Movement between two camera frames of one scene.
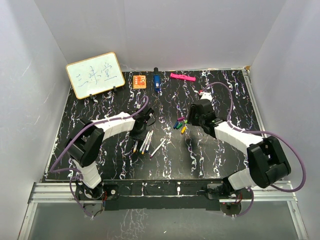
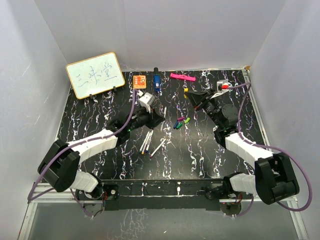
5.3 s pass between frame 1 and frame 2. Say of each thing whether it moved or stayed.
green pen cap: stayed
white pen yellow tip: moved
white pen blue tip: stayed
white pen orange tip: stayed
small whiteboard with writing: stayed
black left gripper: moved
